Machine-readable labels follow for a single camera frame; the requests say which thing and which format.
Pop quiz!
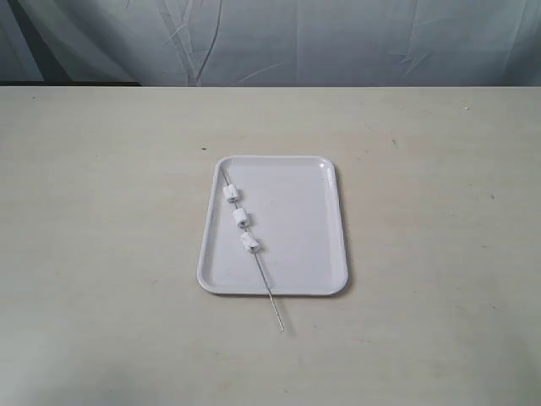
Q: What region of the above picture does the white marshmallow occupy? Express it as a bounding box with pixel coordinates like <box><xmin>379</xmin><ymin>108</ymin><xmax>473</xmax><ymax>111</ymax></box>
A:
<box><xmin>232</xmin><ymin>207</ymin><xmax>249</xmax><ymax>229</ymax></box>
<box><xmin>222</xmin><ymin>184</ymin><xmax>240</xmax><ymax>204</ymax></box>

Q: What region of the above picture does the white marshmallow handle end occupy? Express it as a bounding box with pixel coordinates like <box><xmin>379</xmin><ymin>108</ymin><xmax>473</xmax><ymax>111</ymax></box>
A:
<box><xmin>240</xmin><ymin>231</ymin><xmax>260</xmax><ymax>254</ymax></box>

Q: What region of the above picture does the thin metal skewer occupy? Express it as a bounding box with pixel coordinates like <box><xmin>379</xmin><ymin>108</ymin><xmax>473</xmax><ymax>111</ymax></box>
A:
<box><xmin>219</xmin><ymin>166</ymin><xmax>285</xmax><ymax>332</ymax></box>

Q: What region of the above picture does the white rectangular plastic tray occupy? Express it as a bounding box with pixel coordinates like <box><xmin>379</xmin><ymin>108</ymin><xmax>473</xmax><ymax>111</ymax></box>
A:
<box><xmin>197</xmin><ymin>156</ymin><xmax>349</xmax><ymax>296</ymax></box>

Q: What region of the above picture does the grey-white fabric backdrop curtain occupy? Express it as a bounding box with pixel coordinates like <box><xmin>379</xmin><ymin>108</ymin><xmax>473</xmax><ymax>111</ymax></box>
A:
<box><xmin>1</xmin><ymin>1</ymin><xmax>540</xmax><ymax>86</ymax></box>

